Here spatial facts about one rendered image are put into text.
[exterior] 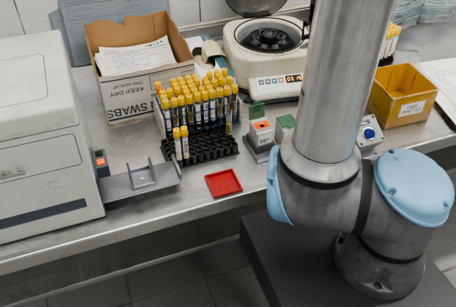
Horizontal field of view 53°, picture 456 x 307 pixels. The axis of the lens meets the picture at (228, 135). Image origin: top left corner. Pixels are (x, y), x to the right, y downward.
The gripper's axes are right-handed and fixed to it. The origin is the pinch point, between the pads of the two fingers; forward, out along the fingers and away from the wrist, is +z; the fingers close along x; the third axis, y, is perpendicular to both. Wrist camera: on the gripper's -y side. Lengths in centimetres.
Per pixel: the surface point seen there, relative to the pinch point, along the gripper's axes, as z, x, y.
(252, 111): 5.3, -0.8, 20.7
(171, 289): 103, -23, 41
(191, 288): 103, -20, 34
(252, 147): 12.8, 2.8, 22.2
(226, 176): 14.9, 6.7, 31.0
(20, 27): 1, -59, 63
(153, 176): 9.1, 4.6, 47.3
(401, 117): 12.0, 10.8, -16.0
